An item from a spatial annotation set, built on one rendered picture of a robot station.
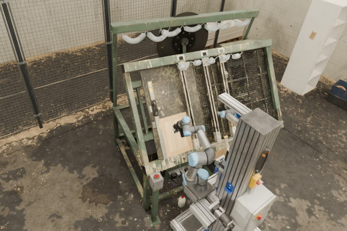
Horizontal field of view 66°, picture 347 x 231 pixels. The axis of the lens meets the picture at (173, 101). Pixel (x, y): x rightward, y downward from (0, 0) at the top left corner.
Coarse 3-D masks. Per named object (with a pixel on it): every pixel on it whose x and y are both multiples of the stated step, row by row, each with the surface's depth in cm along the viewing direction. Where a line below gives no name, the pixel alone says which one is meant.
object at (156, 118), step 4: (148, 84) 313; (148, 88) 314; (152, 88) 315; (152, 92) 315; (152, 96) 315; (152, 108) 317; (156, 120) 317; (156, 124) 317; (160, 124) 319; (156, 128) 320; (160, 128) 319; (160, 132) 319; (160, 136) 319; (160, 140) 319; (160, 144) 321; (164, 144) 321; (164, 148) 321; (164, 152) 321; (164, 156) 321
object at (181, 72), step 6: (180, 72) 327; (180, 78) 331; (180, 84) 334; (186, 84) 330; (186, 90) 331; (186, 96) 330; (186, 102) 330; (186, 108) 334; (186, 114) 337; (192, 114) 333; (192, 120) 335; (192, 138) 338; (198, 144) 337
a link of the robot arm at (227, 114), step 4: (220, 112) 296; (224, 112) 294; (228, 112) 293; (220, 116) 298; (224, 116) 293; (228, 116) 288; (232, 116) 286; (232, 120) 282; (236, 120) 278; (236, 124) 276
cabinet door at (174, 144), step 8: (184, 112) 335; (160, 120) 322; (168, 120) 326; (176, 120) 331; (168, 128) 326; (168, 136) 326; (176, 136) 331; (168, 144) 326; (176, 144) 331; (184, 144) 335; (192, 144) 339; (168, 152) 326; (176, 152) 330
